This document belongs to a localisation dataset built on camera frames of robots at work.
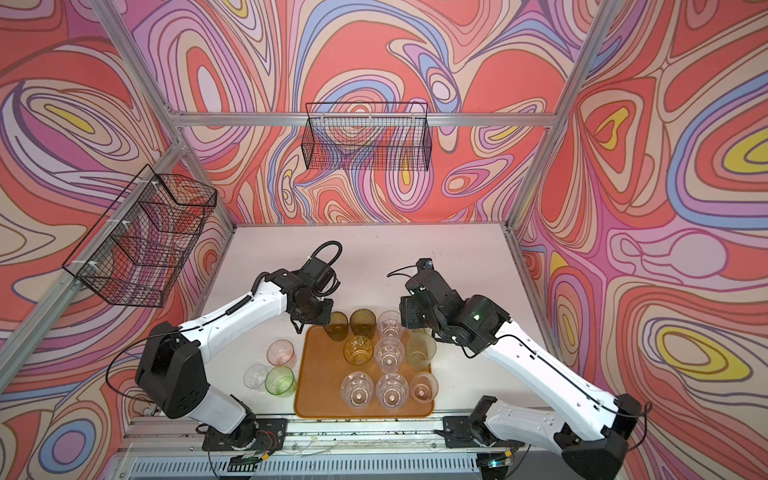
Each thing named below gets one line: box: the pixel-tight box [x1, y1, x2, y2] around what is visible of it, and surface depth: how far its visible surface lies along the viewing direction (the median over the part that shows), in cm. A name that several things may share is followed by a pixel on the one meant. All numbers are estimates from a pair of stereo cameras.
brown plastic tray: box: [294, 325, 434, 418], surface depth 84 cm
